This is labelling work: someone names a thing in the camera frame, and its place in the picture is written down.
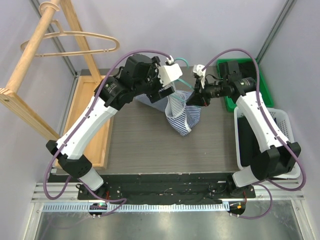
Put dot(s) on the white slotted cable duct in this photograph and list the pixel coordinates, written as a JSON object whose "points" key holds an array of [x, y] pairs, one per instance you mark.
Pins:
{"points": [[60, 207]]}

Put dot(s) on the green plastic tray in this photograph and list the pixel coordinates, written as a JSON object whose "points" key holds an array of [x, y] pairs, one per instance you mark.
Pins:
{"points": [[247, 68]]}

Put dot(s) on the wooden hanger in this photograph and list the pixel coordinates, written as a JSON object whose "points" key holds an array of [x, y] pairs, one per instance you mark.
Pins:
{"points": [[76, 31]]}

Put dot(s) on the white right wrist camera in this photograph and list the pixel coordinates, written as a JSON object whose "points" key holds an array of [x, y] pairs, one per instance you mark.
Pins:
{"points": [[200, 71]]}

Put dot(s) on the white perforated laundry basket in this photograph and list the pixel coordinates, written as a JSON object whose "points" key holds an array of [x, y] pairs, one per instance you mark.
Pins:
{"points": [[283, 123]]}

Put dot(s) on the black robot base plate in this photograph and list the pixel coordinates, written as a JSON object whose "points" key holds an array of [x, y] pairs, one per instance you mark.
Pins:
{"points": [[172, 188]]}

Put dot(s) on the blue white striped tank top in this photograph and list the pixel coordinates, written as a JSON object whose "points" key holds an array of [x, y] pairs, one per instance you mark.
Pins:
{"points": [[180, 116]]}

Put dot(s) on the wooden clothes rack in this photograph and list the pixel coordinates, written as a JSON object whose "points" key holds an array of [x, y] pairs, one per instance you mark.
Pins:
{"points": [[46, 88]]}

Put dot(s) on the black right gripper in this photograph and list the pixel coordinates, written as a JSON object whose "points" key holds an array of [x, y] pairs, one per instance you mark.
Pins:
{"points": [[202, 92]]}

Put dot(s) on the black garment in basket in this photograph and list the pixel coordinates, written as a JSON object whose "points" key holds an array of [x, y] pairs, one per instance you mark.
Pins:
{"points": [[248, 144]]}

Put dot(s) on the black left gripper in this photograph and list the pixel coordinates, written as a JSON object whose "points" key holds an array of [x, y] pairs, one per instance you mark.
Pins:
{"points": [[156, 95]]}

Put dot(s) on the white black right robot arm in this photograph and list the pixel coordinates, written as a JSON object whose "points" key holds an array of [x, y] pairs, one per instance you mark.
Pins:
{"points": [[277, 155]]}

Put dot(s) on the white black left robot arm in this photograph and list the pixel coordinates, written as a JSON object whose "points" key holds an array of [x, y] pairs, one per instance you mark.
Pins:
{"points": [[139, 75]]}

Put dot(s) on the wooden tray base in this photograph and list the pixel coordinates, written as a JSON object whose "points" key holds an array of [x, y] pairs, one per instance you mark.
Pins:
{"points": [[92, 139]]}

